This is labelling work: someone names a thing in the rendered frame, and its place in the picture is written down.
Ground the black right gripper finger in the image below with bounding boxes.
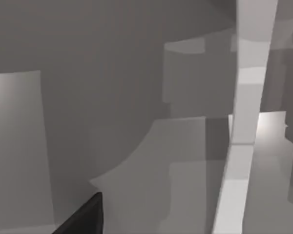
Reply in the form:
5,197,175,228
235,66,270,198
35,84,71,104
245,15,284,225
51,192,104,234

